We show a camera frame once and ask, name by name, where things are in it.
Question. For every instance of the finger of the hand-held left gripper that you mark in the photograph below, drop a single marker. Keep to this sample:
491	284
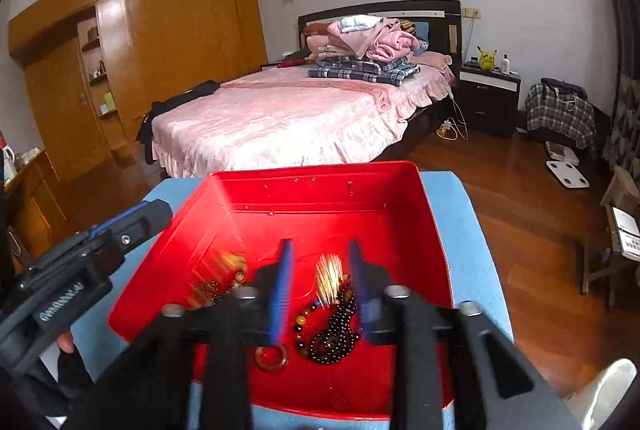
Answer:
122	217
145	225

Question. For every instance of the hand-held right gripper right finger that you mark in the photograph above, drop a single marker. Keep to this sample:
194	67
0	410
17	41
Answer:
360	295

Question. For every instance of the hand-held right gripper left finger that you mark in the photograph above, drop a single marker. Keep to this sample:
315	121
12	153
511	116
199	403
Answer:
281	300

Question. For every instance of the red tin box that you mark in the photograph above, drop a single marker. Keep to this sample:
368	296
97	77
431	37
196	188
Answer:
310	220

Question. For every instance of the person's left forearm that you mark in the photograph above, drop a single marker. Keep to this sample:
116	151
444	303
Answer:
72	375

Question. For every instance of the person's left hand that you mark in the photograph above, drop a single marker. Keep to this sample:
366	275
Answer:
65	341

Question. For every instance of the wooden desk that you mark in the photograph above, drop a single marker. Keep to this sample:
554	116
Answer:
35	205

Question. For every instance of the white cups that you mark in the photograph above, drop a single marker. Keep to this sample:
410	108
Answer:
27	156

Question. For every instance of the green box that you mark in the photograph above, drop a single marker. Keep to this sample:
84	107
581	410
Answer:
108	102

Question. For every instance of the light thermos jug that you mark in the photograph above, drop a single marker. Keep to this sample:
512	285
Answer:
9	164

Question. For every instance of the black clothing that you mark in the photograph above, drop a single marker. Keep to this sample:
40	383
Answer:
190	93

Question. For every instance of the bed with pink bedspread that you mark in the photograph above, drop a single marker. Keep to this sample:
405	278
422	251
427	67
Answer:
280	120

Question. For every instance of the power strip with plugs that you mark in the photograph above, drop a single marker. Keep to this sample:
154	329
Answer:
450	129

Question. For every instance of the wooden wardrobe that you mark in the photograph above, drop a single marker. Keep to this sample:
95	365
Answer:
175	35

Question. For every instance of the dark red cloth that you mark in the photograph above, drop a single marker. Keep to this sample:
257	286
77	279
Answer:
290	64

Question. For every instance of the dark nightstand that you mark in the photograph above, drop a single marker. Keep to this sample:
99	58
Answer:
487	110

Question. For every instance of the folded plaid blanket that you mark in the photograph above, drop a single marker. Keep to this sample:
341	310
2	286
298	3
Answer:
360	70

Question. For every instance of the wooden stool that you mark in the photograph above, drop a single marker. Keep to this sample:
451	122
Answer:
595	255

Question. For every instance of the white bathroom scale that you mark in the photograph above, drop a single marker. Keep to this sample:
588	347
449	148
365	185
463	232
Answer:
567	174

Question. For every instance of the small flat box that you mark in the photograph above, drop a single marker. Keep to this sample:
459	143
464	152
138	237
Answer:
560	151

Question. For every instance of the pink pillow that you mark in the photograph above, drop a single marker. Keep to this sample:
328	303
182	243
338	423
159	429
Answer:
435	59

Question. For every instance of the pile of pink clothes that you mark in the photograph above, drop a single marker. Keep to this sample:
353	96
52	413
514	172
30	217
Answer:
390	43

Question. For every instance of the white trash bin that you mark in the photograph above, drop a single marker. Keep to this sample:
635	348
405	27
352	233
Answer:
610	385

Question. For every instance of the yellow plush toy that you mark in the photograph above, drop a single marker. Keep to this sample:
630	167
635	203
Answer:
486	58

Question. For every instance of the blue pillow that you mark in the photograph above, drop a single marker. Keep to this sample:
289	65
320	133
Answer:
422	33

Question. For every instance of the dark wooden headboard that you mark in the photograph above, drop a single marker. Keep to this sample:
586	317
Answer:
435	35

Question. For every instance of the white bottle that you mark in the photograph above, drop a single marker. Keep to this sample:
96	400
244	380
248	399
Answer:
506	65

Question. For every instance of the white booklet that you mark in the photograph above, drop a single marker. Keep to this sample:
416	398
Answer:
627	230

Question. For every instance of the cardboard box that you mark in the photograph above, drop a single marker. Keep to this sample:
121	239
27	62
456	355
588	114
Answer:
622	190

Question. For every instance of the dark floral curtain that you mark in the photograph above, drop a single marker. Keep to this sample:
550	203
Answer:
625	120

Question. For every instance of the wall socket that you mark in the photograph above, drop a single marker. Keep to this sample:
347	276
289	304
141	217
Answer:
471	12

